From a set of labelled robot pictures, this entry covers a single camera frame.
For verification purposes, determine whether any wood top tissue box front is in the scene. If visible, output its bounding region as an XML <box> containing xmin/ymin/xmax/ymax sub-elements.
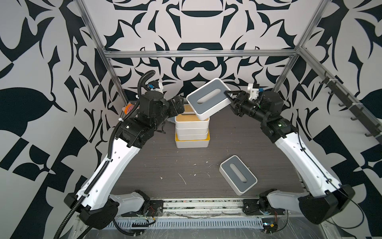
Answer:
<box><xmin>175</xmin><ymin>105</ymin><xmax>210</xmax><ymax>129</ymax></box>

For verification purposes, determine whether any wood tissue box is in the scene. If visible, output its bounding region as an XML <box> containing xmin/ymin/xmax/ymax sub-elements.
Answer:
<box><xmin>175</xmin><ymin>105</ymin><xmax>210</xmax><ymax>129</ymax></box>
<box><xmin>176</xmin><ymin>132</ymin><xmax>210</xmax><ymax>141</ymax></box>
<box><xmin>176</xmin><ymin>127</ymin><xmax>209</xmax><ymax>135</ymax></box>

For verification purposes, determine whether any grey top tissue box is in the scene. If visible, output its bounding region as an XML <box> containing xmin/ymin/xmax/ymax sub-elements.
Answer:
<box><xmin>219</xmin><ymin>155</ymin><xmax>258</xmax><ymax>196</ymax></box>
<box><xmin>186</xmin><ymin>78</ymin><xmax>230</xmax><ymax>120</ymax></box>

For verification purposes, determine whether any yellow top tissue box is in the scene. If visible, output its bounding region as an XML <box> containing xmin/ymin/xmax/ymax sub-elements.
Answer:
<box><xmin>175</xmin><ymin>132</ymin><xmax>210</xmax><ymax>149</ymax></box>

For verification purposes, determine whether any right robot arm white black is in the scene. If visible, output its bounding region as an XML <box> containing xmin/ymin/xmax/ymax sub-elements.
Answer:
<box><xmin>224</xmin><ymin>91</ymin><xmax>355</xmax><ymax>225</ymax></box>

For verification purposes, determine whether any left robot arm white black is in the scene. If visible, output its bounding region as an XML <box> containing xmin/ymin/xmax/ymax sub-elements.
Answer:
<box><xmin>54</xmin><ymin>91</ymin><xmax>185</xmax><ymax>239</ymax></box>

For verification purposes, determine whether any cartoon boy plush toy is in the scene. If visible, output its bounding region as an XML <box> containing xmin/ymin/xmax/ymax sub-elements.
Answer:
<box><xmin>122</xmin><ymin>103</ymin><xmax>135</xmax><ymax>115</ymax></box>

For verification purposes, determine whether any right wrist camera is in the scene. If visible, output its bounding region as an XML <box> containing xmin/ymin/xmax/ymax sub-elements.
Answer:
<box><xmin>246</xmin><ymin>83</ymin><xmax>264</xmax><ymax>101</ymax></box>

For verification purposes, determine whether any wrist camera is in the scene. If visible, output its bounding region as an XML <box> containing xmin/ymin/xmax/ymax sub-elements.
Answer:
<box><xmin>147</xmin><ymin>81</ymin><xmax>164</xmax><ymax>94</ymax></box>
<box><xmin>246</xmin><ymin>83</ymin><xmax>264</xmax><ymax>101</ymax></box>

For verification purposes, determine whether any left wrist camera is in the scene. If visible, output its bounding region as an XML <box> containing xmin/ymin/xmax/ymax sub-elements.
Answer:
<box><xmin>147</xmin><ymin>81</ymin><xmax>164</xmax><ymax>94</ymax></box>

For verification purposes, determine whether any aluminium frame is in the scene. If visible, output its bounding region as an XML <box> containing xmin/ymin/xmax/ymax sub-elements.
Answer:
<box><xmin>74</xmin><ymin>0</ymin><xmax>382</xmax><ymax>198</ymax></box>

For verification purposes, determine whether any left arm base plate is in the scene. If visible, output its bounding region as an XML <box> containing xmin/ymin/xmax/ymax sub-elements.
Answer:
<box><xmin>121</xmin><ymin>200</ymin><xmax>164</xmax><ymax>217</ymax></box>

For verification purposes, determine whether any white slotted cable duct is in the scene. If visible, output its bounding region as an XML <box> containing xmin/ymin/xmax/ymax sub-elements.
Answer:
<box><xmin>115</xmin><ymin>218</ymin><xmax>264</xmax><ymax>230</ymax></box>

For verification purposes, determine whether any black wall hook rack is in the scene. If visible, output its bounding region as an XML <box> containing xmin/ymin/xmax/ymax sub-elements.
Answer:
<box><xmin>319</xmin><ymin>71</ymin><xmax>382</xmax><ymax>144</ymax></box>

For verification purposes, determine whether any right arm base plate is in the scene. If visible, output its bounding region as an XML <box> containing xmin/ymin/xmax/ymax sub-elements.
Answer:
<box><xmin>243</xmin><ymin>197</ymin><xmax>286</xmax><ymax>216</ymax></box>

